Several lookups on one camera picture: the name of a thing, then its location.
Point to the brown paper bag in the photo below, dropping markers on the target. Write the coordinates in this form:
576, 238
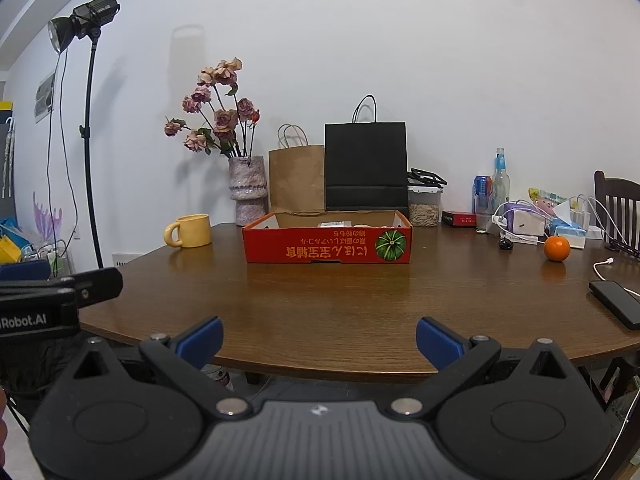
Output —
297, 180

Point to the small black object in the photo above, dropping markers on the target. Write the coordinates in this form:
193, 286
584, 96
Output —
506, 245

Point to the clear food container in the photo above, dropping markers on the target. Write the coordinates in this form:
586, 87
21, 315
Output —
424, 212

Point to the blue tissue box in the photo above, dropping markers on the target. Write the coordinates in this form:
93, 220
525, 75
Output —
567, 232

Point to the orange fruit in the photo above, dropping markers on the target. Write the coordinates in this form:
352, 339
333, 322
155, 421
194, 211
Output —
557, 248

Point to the clear glass bottle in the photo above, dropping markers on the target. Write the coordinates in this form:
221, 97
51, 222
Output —
500, 185

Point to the yellow plastic bin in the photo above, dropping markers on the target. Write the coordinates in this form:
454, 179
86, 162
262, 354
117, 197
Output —
9, 250

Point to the speckled ceramic vase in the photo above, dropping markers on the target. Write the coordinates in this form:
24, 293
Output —
248, 185

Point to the white power adapter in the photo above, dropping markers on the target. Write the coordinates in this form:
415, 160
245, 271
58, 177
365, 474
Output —
593, 232

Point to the black folded frames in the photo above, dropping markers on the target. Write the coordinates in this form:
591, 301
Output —
425, 179

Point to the white charger box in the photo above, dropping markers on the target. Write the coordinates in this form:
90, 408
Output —
530, 222

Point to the blue drink can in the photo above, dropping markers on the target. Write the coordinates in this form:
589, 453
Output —
481, 187

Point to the black metal stand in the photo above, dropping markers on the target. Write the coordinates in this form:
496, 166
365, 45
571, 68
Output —
622, 249

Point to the white wall heater panel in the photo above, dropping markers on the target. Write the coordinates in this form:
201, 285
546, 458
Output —
122, 260

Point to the colourful snack bag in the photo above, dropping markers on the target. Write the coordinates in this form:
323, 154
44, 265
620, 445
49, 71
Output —
547, 200

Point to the yellow mug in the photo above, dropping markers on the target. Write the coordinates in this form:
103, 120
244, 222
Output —
192, 232

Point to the black smartphone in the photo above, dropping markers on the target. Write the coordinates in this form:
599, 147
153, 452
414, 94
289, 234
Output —
617, 305

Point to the clear plastic box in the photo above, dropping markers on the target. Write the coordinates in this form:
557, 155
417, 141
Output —
334, 224

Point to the dark wooden chair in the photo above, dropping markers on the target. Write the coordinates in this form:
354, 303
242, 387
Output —
617, 195

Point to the clear drinking glass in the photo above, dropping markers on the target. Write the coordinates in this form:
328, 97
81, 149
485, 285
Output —
484, 222

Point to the red black small box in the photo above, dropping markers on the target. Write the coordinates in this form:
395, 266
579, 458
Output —
459, 219

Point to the white flat packet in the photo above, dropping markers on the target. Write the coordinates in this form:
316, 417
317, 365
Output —
520, 239

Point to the dried pink roses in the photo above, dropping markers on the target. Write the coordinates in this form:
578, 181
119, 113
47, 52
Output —
225, 120

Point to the framed wall picture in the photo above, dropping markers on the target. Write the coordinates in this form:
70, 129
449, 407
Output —
45, 97

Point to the black paper bag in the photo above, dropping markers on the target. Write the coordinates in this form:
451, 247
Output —
365, 160

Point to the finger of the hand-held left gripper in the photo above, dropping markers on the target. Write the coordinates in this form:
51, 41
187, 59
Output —
100, 285
25, 271

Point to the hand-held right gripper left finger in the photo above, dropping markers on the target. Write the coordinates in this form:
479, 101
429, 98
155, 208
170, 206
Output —
202, 340

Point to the purple white packet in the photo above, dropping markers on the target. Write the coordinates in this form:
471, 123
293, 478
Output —
515, 208

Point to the black light stand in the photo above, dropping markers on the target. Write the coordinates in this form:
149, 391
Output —
86, 160

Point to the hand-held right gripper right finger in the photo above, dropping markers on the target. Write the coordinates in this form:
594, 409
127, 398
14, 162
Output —
437, 340

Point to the black studio light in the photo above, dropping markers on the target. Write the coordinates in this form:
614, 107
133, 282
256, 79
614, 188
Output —
95, 12

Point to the red cardboard box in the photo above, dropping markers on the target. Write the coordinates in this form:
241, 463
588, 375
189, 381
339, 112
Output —
320, 250

